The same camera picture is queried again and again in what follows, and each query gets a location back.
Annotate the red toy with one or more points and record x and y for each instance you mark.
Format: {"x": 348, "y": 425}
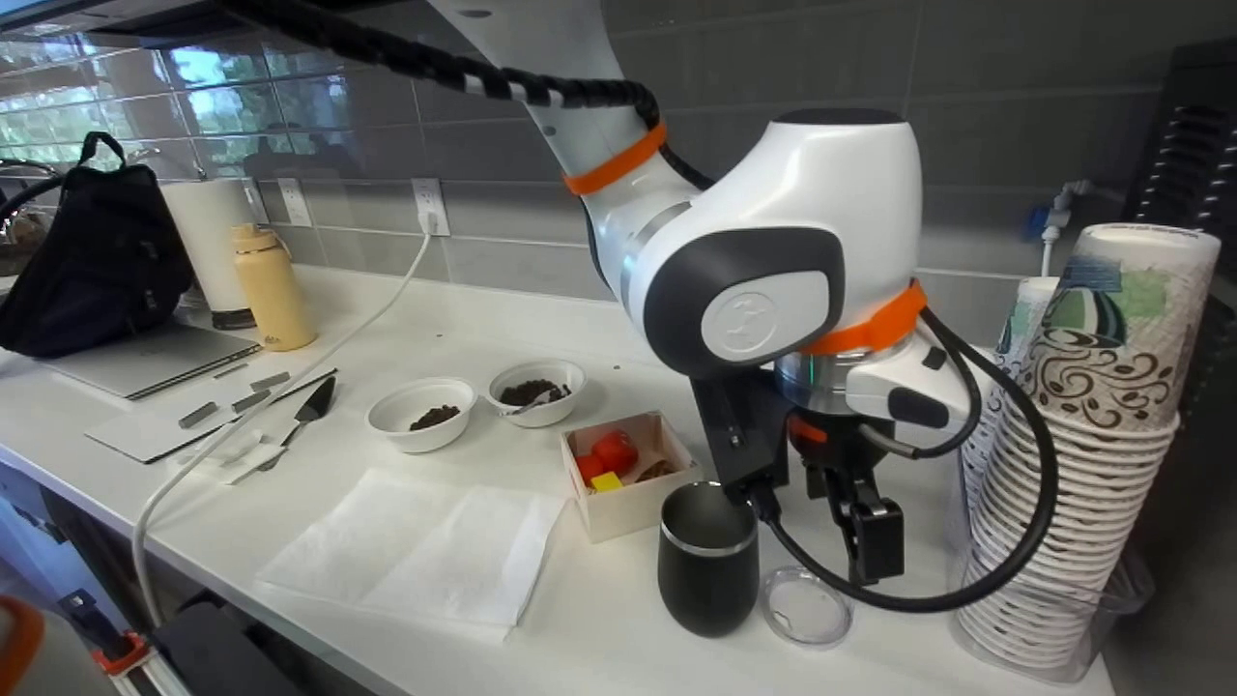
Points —
{"x": 608, "y": 454}

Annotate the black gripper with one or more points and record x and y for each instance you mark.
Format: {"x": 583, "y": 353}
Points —
{"x": 833, "y": 458}

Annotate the clear thermos lid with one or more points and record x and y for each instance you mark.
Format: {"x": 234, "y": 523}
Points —
{"x": 807, "y": 608}

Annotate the brown patterned toy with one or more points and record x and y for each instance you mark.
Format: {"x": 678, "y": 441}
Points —
{"x": 652, "y": 464}

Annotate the white bowl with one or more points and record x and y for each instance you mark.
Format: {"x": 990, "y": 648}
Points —
{"x": 405, "y": 419}
{"x": 558, "y": 406}

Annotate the white paper sheet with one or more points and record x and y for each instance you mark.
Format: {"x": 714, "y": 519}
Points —
{"x": 167, "y": 431}

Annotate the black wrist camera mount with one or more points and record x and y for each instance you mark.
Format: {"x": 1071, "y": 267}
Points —
{"x": 741, "y": 431}

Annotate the dark grounds pile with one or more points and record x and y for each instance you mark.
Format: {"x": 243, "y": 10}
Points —
{"x": 532, "y": 393}
{"x": 435, "y": 414}

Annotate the tan bottle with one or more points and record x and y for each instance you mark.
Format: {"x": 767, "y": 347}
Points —
{"x": 271, "y": 293}

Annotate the black thermos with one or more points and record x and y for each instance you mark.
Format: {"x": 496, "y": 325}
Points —
{"x": 705, "y": 574}

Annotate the white board with grey strips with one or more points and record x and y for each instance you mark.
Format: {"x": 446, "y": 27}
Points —
{"x": 142, "y": 353}

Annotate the white napkin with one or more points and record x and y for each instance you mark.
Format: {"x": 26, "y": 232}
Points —
{"x": 427, "y": 547}

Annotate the black wall rack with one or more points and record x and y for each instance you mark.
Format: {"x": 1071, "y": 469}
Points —
{"x": 1184, "y": 141}

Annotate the white wall outlet with plug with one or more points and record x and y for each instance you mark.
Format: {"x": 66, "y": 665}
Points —
{"x": 431, "y": 208}

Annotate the black bag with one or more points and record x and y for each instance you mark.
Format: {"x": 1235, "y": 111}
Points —
{"x": 90, "y": 255}

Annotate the yellow toy block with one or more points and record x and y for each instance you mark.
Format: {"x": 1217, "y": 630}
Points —
{"x": 605, "y": 486}

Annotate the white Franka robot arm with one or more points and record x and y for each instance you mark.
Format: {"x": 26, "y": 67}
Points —
{"x": 825, "y": 180}

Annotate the blue white spray bottle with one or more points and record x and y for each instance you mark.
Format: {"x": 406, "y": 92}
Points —
{"x": 1048, "y": 229}

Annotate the black head spatula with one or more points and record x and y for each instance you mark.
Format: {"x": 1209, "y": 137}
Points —
{"x": 315, "y": 396}

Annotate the white paper towel roll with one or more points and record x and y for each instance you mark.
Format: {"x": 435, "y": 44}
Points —
{"x": 208, "y": 237}

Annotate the tall patterned paper cup stack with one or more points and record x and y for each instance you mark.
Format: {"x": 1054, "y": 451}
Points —
{"x": 1106, "y": 440}

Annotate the grey object with orange band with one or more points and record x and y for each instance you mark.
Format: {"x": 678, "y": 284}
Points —
{"x": 22, "y": 643}

